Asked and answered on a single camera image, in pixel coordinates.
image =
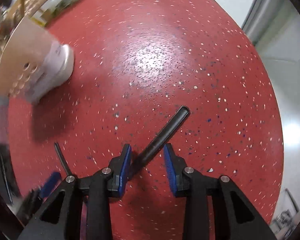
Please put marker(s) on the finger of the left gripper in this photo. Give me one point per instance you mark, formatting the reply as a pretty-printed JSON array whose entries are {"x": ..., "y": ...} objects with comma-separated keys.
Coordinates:
[{"x": 50, "y": 184}]

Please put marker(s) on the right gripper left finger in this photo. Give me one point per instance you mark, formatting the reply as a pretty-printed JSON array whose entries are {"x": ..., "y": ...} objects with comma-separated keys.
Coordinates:
[{"x": 60, "y": 215}]

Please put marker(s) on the dark spoon black handle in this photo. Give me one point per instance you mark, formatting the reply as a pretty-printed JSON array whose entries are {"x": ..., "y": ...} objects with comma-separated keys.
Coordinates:
[{"x": 155, "y": 146}]

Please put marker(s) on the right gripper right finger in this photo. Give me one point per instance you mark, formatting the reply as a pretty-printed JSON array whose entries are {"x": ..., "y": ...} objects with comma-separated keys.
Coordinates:
[{"x": 234, "y": 216}]

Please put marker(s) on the beige utensil holder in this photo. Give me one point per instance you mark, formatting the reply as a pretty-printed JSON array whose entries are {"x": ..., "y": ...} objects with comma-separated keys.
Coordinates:
[{"x": 33, "y": 63}]

